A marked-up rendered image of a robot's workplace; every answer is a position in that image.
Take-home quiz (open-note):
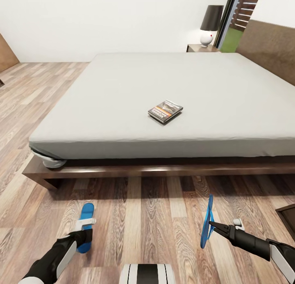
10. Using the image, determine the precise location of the robot trunk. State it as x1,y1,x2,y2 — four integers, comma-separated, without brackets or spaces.
119,264,176,284

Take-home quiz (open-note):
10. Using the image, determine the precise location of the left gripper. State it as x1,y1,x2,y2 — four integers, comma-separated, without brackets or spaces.
69,229,93,246

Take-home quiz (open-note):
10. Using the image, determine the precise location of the hardback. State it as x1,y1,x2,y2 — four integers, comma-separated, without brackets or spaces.
148,100,183,123

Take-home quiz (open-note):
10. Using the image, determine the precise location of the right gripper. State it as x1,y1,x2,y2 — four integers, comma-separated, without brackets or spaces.
209,221,256,255

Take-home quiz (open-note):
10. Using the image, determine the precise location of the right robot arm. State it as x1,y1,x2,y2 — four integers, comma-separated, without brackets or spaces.
209,218,295,284

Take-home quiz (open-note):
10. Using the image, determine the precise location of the sandal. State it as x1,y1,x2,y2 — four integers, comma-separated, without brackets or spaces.
200,194,215,249
77,203,94,254

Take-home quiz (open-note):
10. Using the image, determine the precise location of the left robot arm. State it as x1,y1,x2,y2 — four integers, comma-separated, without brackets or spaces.
18,218,97,284

